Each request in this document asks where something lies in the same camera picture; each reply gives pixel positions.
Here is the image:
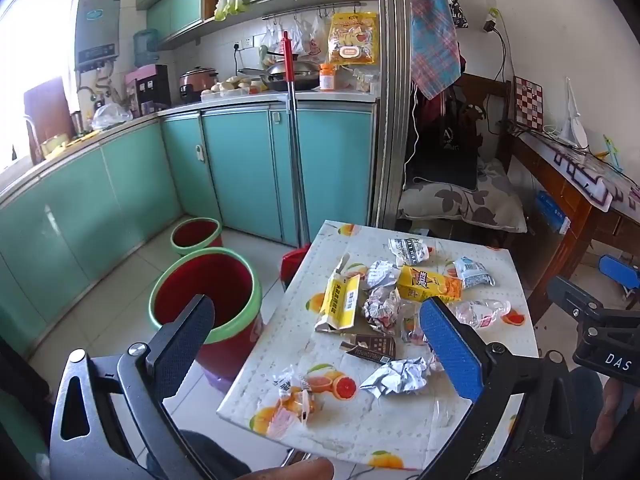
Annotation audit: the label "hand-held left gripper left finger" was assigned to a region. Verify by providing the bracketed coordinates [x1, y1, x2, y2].
[47, 294, 217, 480]

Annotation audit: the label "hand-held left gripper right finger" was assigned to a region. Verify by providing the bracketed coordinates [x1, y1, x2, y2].
[415, 296, 593, 480]

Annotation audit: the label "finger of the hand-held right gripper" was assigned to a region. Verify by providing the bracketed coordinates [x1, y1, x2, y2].
[546, 276, 606, 323]
[599, 255, 640, 283]

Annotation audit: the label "yellow tea carton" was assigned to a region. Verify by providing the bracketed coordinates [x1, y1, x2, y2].
[396, 265, 463, 303]

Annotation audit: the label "large red green-rimmed bucket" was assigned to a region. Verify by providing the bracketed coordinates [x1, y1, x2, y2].
[149, 247, 264, 393]

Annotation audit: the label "yellow medicine box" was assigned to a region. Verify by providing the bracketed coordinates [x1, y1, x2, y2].
[314, 255, 368, 335]

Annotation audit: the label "person's right hand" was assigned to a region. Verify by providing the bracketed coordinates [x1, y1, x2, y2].
[591, 381, 640, 456]

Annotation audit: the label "person's left hand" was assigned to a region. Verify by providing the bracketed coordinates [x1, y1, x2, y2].
[235, 457, 335, 480]

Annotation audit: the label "clear red print plastic wrapper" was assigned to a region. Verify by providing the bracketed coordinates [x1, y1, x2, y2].
[452, 299, 512, 330]

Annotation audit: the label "crumpled silver foil wrapper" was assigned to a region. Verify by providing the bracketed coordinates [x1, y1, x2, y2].
[359, 357, 431, 400]

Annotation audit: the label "person's right leg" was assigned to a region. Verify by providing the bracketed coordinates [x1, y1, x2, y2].
[565, 366, 606, 461]

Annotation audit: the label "brown small box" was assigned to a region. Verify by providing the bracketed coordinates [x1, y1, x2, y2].
[340, 334, 397, 362]

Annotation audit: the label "crumpled silver red wrapper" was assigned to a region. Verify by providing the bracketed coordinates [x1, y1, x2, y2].
[361, 285, 402, 335]

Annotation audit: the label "wooden desk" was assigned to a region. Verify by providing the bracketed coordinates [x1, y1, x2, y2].
[500, 120, 640, 311]

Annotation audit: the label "white blue snack wrapper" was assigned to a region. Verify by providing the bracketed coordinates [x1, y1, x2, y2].
[452, 256, 496, 289]

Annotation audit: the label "patterned desk mat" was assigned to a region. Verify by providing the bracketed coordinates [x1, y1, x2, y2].
[530, 130, 640, 213]

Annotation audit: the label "crumpled silver white wrapper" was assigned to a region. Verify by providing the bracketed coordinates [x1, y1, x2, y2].
[365, 259, 401, 291]

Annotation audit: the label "small red green-rimmed bucket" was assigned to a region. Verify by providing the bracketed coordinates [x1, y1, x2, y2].
[170, 217, 224, 256]

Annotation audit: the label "black white printed paper cup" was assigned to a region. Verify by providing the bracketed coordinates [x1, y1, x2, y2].
[389, 236, 435, 267]

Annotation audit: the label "clear orange snack wrapper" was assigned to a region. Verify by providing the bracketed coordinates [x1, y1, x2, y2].
[265, 365, 321, 436]

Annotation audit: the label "floral cushion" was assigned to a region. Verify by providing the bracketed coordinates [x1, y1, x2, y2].
[397, 160, 528, 233]

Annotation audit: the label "black bag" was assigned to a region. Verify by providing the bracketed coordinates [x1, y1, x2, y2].
[407, 85, 481, 191]

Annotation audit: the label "checkered board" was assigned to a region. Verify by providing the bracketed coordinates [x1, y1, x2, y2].
[514, 76, 545, 128]

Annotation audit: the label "teal lower cabinets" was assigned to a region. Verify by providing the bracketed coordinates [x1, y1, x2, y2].
[0, 102, 378, 356]

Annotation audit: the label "teal cabinets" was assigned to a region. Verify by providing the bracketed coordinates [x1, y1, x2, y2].
[134, 0, 381, 51]
[0, 102, 378, 356]

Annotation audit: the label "wooden chair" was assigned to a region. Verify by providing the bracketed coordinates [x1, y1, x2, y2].
[407, 72, 513, 196]

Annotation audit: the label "red garment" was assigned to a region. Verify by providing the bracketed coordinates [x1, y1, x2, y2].
[417, 92, 443, 126]

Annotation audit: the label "clear plastic bag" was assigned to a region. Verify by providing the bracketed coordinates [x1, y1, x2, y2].
[91, 102, 133, 131]

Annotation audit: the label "pink rice cooker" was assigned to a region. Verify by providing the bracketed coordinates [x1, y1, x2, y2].
[178, 66, 219, 105]

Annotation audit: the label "pink black appliance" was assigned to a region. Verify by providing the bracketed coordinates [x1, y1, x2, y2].
[124, 64, 171, 116]

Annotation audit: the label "plate of steamed buns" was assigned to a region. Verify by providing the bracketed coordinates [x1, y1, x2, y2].
[210, 75, 251, 97]

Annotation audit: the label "brown cutting board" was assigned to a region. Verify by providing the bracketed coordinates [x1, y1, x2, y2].
[24, 77, 73, 161]

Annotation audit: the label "metal wok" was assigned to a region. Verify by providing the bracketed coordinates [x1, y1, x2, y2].
[237, 57, 321, 92]

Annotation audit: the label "plaid cloth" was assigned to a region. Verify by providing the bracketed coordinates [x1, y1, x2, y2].
[405, 0, 461, 101]

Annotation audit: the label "blue water jug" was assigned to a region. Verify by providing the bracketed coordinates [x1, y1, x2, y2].
[132, 27, 161, 68]

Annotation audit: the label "grey water heater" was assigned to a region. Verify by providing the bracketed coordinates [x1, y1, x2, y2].
[74, 0, 123, 72]

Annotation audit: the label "yellow snack bag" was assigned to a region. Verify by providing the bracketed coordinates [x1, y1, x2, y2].
[326, 12, 379, 66]

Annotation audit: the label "teal upper cabinets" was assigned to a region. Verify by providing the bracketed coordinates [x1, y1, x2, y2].
[134, 0, 381, 51]

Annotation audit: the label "red handled mop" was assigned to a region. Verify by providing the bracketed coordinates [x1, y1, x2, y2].
[280, 31, 312, 248]

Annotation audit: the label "black charger cable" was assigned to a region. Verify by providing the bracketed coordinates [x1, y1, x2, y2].
[492, 27, 518, 126]

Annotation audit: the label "metal sliding door frame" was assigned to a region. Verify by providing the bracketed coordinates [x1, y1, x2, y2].
[372, 0, 413, 228]

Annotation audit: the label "metal hook rail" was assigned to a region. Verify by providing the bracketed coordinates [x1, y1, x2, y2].
[261, 1, 362, 21]

